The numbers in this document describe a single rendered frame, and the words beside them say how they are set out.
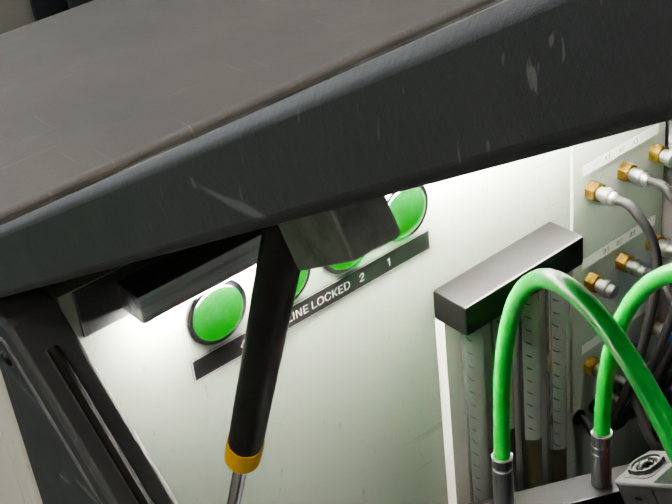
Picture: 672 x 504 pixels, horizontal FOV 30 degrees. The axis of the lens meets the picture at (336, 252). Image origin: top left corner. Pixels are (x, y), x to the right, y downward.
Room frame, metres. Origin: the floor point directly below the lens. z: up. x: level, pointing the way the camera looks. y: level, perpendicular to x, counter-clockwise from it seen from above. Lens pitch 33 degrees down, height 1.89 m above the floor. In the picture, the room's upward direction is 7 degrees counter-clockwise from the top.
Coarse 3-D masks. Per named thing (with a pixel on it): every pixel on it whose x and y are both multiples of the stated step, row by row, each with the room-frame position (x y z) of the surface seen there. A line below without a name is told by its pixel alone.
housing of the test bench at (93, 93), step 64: (128, 0) 1.04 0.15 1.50; (192, 0) 1.03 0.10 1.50; (256, 0) 1.01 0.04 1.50; (320, 0) 0.99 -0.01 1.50; (384, 0) 0.97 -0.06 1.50; (448, 0) 0.96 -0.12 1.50; (0, 64) 0.94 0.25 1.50; (64, 64) 0.92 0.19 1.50; (128, 64) 0.91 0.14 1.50; (192, 64) 0.89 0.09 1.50; (256, 64) 0.88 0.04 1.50; (320, 64) 0.86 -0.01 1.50; (0, 128) 0.82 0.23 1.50; (64, 128) 0.81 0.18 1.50; (128, 128) 0.79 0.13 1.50; (192, 128) 0.79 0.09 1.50; (0, 192) 0.72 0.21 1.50; (64, 192) 0.72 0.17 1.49; (0, 384) 0.68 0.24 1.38; (0, 448) 0.72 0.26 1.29
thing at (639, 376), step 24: (528, 288) 0.71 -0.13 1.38; (552, 288) 0.67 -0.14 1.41; (576, 288) 0.65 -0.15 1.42; (504, 312) 0.75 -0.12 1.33; (600, 312) 0.62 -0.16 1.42; (504, 336) 0.76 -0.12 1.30; (600, 336) 0.61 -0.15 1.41; (624, 336) 0.60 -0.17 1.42; (504, 360) 0.77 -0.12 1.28; (624, 360) 0.58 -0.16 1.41; (504, 384) 0.77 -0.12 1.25; (648, 384) 0.56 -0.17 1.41; (504, 408) 0.78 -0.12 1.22; (648, 408) 0.55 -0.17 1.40; (504, 432) 0.78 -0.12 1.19; (504, 456) 0.78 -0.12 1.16
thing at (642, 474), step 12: (648, 456) 0.68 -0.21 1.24; (660, 456) 0.67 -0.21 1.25; (636, 468) 0.67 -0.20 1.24; (648, 468) 0.66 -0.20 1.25; (660, 468) 0.65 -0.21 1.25; (624, 480) 0.66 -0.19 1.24; (636, 480) 0.65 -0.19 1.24; (648, 480) 0.64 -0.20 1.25; (660, 480) 0.64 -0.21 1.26; (624, 492) 0.65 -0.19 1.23; (636, 492) 0.65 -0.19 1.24; (648, 492) 0.64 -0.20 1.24; (660, 492) 0.63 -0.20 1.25
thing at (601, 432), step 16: (656, 272) 0.76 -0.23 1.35; (640, 288) 0.76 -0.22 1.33; (656, 288) 0.76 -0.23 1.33; (624, 304) 0.78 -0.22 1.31; (640, 304) 0.77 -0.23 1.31; (624, 320) 0.78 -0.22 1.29; (608, 352) 0.79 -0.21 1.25; (608, 368) 0.79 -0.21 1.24; (608, 384) 0.79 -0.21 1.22; (608, 400) 0.79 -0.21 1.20; (608, 416) 0.79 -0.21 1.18; (592, 432) 0.80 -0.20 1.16; (608, 432) 0.80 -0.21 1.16; (592, 448) 0.80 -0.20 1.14; (608, 448) 0.79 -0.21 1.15; (592, 464) 0.80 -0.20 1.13; (608, 464) 0.79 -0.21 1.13; (592, 480) 0.80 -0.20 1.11; (608, 480) 0.79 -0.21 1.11
